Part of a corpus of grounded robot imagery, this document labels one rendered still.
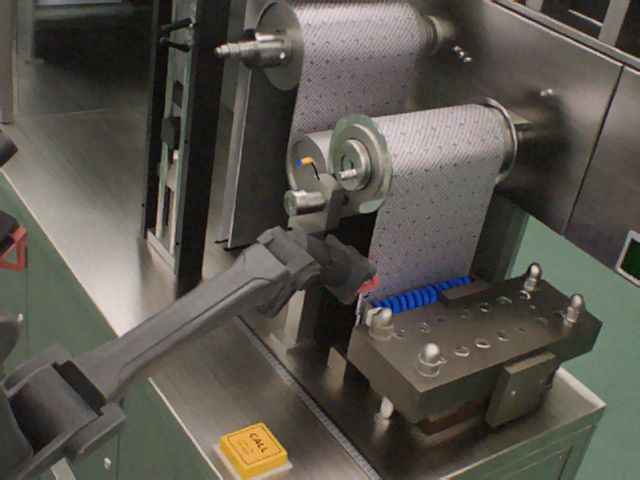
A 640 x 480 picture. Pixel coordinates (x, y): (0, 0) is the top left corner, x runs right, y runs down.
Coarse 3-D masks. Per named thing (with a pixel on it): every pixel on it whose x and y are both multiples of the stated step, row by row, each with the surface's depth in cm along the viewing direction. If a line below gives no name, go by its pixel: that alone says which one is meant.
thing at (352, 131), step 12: (348, 132) 128; (360, 132) 126; (504, 132) 138; (336, 144) 131; (372, 144) 124; (504, 144) 138; (372, 156) 125; (504, 156) 139; (372, 180) 126; (348, 192) 131; (360, 192) 129; (372, 192) 126
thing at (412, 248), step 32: (480, 192) 139; (384, 224) 129; (416, 224) 134; (448, 224) 138; (480, 224) 143; (384, 256) 133; (416, 256) 138; (448, 256) 143; (384, 288) 137; (416, 288) 142
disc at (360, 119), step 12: (348, 120) 129; (360, 120) 126; (372, 120) 124; (336, 132) 132; (372, 132) 124; (384, 144) 123; (384, 156) 123; (384, 168) 124; (336, 180) 134; (384, 180) 124; (384, 192) 125; (348, 204) 132; (360, 204) 130; (372, 204) 128
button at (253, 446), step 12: (240, 432) 124; (252, 432) 124; (264, 432) 124; (228, 444) 121; (240, 444) 122; (252, 444) 122; (264, 444) 122; (276, 444) 123; (228, 456) 121; (240, 456) 120; (252, 456) 120; (264, 456) 120; (276, 456) 121; (240, 468) 119; (252, 468) 119; (264, 468) 120; (276, 468) 122
